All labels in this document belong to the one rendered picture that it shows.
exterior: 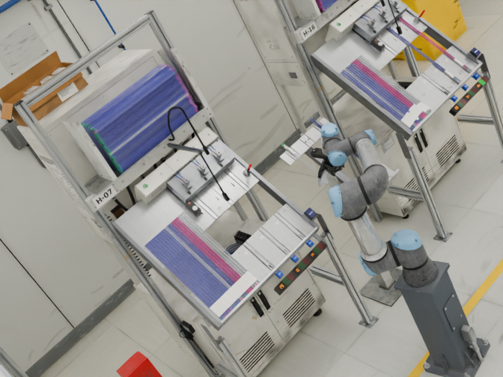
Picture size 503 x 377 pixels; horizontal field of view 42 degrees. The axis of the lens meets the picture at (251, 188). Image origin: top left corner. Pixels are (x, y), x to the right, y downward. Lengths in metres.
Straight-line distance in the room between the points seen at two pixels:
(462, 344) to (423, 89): 1.42
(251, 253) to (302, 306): 0.70
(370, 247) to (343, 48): 1.45
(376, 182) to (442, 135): 1.85
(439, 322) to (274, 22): 1.86
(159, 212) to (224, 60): 2.19
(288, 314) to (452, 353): 0.94
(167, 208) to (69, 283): 1.74
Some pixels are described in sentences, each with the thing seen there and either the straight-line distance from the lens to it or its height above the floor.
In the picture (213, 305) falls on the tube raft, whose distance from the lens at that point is 3.00.
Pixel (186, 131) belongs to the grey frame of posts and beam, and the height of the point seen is 1.34.
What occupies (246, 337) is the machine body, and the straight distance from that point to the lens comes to 3.52.
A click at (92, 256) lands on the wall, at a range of 4.79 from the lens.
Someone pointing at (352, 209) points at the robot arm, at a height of 1.10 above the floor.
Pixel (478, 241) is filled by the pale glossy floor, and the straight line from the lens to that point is 3.89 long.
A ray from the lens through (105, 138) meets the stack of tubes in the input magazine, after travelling 3.02.
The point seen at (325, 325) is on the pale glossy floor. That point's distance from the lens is 3.78.
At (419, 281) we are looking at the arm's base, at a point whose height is 0.58.
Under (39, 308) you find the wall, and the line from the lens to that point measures 4.76.
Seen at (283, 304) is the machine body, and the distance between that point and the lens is 3.60.
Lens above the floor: 2.50
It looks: 28 degrees down
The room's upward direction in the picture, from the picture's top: 29 degrees counter-clockwise
